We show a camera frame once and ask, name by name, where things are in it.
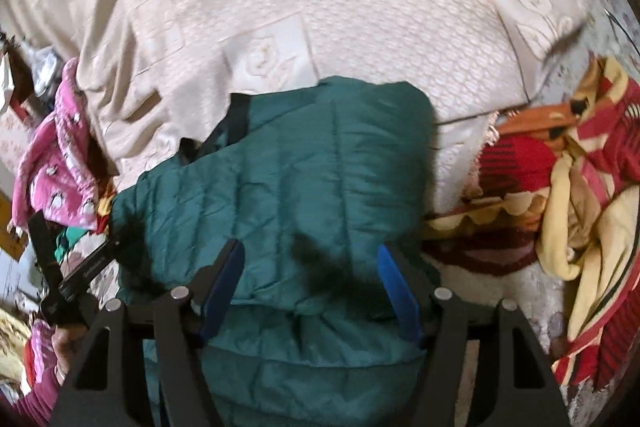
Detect cream embossed bed cover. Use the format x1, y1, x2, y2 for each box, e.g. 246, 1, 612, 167
0, 0, 601, 215

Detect red yellow patterned blanket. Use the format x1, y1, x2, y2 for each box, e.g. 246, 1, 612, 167
422, 56, 640, 400

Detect person's left forearm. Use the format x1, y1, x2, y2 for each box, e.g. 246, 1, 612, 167
12, 364, 68, 427

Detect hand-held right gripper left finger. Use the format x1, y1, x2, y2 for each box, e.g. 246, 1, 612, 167
49, 238, 246, 427

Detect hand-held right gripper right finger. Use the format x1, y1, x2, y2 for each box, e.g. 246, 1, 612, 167
376, 243, 572, 427

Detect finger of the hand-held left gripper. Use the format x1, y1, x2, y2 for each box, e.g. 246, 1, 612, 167
59, 238, 122, 303
27, 211, 60, 280

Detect person's left hand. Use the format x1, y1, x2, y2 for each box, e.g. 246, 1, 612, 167
52, 324, 92, 380

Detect pink printed garment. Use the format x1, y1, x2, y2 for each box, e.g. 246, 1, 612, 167
11, 57, 117, 230

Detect green quilted jacket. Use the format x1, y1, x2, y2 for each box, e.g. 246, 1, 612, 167
109, 76, 443, 427

